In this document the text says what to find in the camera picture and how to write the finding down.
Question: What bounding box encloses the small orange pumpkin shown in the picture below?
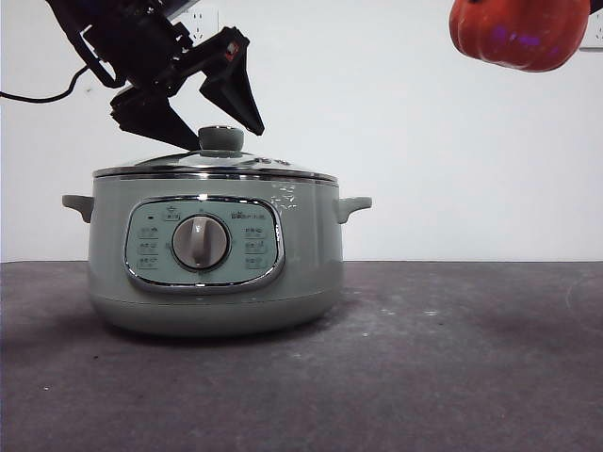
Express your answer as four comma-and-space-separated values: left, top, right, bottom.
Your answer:
448, 0, 593, 73

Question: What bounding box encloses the black cable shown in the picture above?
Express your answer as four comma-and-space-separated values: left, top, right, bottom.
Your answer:
0, 63, 93, 103

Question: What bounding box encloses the glass lid with green knob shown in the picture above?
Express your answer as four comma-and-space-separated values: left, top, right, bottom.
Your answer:
91, 125, 338, 183

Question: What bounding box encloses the white wall socket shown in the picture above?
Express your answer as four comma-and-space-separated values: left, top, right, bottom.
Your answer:
180, 8, 220, 47
579, 9, 603, 53

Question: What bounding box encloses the pale green electric cooking pot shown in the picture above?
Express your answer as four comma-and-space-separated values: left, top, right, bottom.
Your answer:
60, 176, 373, 338

